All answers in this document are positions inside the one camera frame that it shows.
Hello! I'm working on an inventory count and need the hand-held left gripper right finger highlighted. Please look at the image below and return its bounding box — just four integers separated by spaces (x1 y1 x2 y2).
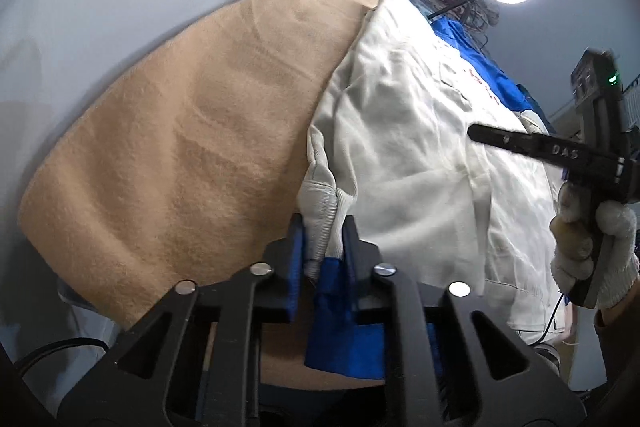
343 216 586 427

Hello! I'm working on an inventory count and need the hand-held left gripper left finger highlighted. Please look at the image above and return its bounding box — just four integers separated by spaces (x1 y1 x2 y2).
52 213 308 427

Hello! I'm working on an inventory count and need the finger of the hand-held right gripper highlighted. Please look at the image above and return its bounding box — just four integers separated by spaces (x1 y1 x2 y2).
467 123 626 182

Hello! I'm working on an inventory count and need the grey and blue work jacket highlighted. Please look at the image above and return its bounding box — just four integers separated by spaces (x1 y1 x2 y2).
297 0 576 383

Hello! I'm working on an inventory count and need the person's right forearm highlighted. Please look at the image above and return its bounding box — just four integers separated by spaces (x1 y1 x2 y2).
595 277 640 400

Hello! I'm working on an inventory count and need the person's right hand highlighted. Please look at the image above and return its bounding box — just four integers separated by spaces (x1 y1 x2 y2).
550 184 640 310

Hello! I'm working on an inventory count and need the beige fleece blanket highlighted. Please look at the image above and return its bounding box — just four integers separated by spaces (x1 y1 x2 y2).
17 0 391 390

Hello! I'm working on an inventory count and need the black ring light stand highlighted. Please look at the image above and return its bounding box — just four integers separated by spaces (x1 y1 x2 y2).
426 0 482 22

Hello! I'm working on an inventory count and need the black cable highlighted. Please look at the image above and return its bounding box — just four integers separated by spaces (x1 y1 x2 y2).
14 338 110 370

